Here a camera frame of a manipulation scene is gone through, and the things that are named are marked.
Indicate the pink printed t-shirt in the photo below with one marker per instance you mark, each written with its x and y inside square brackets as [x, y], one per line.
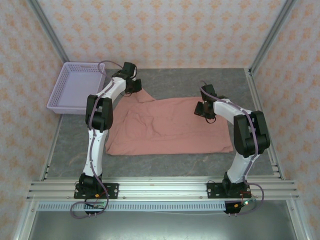
[175, 130]

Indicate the lilac plastic basket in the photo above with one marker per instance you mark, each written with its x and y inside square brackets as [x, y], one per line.
[65, 87]

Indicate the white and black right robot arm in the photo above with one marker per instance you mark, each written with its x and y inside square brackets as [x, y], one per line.
[250, 135]

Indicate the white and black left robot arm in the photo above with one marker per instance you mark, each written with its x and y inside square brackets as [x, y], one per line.
[98, 112]

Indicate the small circuit board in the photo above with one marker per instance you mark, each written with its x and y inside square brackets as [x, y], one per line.
[97, 205]
[243, 203]

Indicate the grey metal sheet panel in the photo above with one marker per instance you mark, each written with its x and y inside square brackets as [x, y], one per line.
[162, 227]

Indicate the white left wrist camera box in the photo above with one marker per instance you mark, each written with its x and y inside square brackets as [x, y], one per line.
[136, 72]

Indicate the aluminium table side rail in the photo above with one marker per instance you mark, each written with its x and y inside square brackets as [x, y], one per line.
[259, 105]
[54, 140]

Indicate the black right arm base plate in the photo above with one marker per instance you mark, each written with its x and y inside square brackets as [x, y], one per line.
[212, 190]

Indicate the aluminium frame post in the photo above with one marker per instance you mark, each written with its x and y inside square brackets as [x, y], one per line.
[53, 37]
[270, 37]

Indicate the aluminium mounting rail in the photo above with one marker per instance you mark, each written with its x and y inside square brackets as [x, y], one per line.
[162, 191]

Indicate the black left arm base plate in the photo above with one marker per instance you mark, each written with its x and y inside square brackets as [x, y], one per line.
[113, 187]

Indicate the short aluminium frame strut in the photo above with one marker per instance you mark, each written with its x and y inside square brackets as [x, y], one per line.
[26, 220]
[297, 222]

